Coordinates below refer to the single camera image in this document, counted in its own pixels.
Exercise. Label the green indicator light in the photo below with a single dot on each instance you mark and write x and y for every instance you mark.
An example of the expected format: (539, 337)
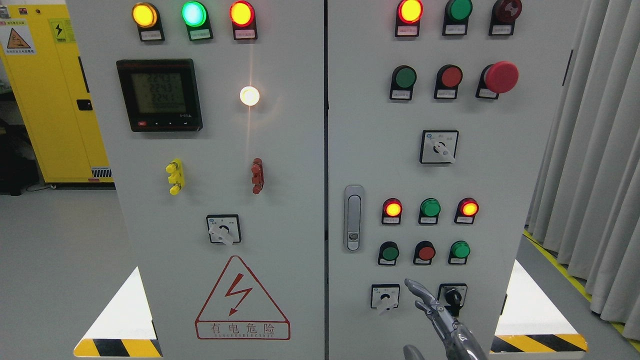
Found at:
(197, 21)
(456, 17)
(429, 212)

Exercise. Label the red high voltage warning sticker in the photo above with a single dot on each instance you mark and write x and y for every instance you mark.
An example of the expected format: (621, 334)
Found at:
(239, 308)

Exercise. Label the red terminal connector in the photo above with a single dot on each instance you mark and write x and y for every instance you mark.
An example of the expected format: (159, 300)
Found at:
(258, 175)

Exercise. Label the red indicator light top right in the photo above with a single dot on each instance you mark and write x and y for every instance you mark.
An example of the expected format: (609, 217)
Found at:
(408, 18)

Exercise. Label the lower right green button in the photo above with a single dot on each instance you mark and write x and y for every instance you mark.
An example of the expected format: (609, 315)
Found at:
(459, 253)

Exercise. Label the black digital power meter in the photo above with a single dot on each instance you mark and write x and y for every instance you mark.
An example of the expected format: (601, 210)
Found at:
(160, 95)

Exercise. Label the red indicator light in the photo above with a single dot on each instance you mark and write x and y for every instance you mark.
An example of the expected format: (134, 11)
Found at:
(392, 210)
(466, 211)
(243, 21)
(408, 18)

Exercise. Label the silver cabinet door handle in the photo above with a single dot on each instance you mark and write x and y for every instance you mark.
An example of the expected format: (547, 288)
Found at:
(352, 213)

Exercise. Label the grey electrical control cabinet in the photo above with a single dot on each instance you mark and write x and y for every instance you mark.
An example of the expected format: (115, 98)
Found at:
(324, 121)

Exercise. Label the lower middle green indicator light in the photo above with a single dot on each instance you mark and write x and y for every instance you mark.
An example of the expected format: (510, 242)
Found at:
(429, 212)

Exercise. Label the upper red push button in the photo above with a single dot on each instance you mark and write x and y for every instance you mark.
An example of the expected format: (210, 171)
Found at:
(448, 79)

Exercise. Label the upper right rotary selector switch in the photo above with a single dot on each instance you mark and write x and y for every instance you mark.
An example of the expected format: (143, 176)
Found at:
(439, 146)

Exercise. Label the yellow terminal connector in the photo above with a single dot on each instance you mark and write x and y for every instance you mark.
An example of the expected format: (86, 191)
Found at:
(176, 176)

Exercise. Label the yellow safety storage cabinet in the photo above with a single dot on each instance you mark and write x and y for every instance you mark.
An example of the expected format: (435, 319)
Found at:
(42, 60)

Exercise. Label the lower red stop button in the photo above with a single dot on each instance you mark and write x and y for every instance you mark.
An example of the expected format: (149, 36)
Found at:
(424, 253)

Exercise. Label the silver robotic hand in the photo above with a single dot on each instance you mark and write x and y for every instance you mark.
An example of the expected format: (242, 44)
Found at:
(459, 342)

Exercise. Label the lower green start button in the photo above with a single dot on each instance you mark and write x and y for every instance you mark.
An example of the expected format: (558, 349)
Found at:
(388, 254)

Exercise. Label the yellow indicator light top left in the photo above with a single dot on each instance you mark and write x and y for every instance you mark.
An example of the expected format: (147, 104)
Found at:
(148, 21)

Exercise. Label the upper green push button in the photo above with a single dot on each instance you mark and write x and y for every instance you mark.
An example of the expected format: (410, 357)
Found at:
(402, 83)

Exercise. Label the lower right red indicator light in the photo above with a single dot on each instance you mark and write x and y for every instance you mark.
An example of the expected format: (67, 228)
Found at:
(466, 211)

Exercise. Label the left panel rotary selector switch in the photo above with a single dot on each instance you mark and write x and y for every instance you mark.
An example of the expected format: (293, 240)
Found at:
(224, 229)

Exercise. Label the green indicator light top right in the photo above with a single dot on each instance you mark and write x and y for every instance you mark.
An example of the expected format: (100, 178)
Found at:
(456, 17)

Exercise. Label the red mushroom emergency stop button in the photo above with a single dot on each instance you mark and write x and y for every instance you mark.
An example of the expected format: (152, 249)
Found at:
(496, 79)

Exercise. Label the white lit indicator light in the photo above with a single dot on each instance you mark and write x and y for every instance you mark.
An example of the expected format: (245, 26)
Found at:
(249, 96)

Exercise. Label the black key selector switch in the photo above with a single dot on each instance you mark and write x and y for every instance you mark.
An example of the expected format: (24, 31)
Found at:
(452, 296)

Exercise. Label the dark red buzzer top right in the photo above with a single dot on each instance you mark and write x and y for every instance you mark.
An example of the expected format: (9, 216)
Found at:
(503, 17)

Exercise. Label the green indicator light top left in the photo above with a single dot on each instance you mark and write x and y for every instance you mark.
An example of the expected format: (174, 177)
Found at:
(197, 21)

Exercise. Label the grey curtain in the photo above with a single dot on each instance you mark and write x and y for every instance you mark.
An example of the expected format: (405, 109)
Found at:
(586, 204)

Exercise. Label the bottom white rotary selector switch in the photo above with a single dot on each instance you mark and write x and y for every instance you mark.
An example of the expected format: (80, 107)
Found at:
(384, 297)

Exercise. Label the lower left red indicator light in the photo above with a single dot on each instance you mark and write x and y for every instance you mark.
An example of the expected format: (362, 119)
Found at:
(392, 210)

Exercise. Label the red indicator light top left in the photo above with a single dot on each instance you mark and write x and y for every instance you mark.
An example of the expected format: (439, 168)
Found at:
(243, 21)

